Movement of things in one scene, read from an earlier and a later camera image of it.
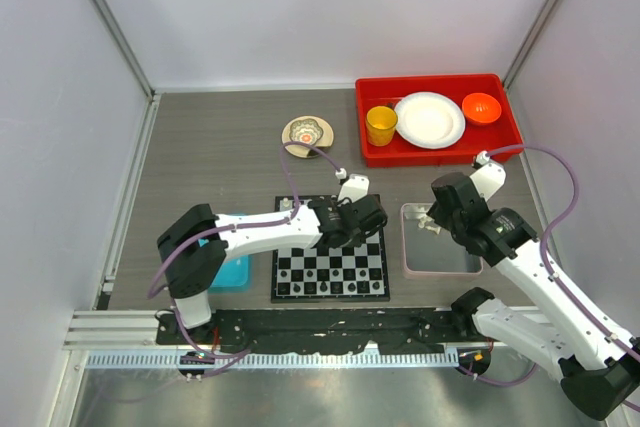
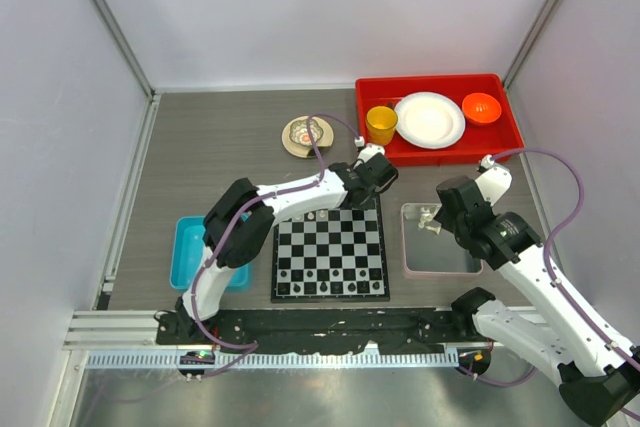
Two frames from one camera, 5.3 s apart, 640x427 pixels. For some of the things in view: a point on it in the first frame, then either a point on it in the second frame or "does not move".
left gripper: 339,205 to 366,206
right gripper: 437,214 does not move
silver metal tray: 427,255 does not move
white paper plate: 429,120 does not move
